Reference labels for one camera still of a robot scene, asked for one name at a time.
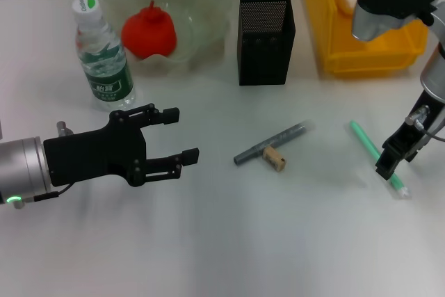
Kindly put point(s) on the red soft tomato toy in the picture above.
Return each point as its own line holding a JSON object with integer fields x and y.
{"x": 149, "y": 32}

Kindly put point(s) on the black mesh pen holder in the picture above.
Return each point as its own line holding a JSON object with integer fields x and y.
{"x": 264, "y": 60}

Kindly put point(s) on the grey marker pen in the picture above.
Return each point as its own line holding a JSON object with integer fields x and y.
{"x": 250, "y": 152}

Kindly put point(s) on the clear bottle with green label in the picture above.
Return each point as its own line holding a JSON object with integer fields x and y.
{"x": 104, "y": 60}

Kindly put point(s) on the small beige cork block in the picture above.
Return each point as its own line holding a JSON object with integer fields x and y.
{"x": 274, "y": 159}

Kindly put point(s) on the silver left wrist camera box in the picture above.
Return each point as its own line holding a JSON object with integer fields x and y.
{"x": 1, "y": 130}

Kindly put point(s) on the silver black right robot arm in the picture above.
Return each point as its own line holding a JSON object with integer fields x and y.
{"x": 379, "y": 22}

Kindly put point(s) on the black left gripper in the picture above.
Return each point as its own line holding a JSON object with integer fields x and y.
{"x": 94, "y": 154}

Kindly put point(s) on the yellow plastic bin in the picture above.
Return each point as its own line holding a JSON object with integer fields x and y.
{"x": 333, "y": 39}

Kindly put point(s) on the translucent green fruit bowl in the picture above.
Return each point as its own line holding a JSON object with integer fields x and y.
{"x": 205, "y": 15}

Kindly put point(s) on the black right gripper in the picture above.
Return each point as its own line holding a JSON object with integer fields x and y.
{"x": 417, "y": 137}

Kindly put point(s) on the green pen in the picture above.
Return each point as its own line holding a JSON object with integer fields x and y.
{"x": 365, "y": 140}

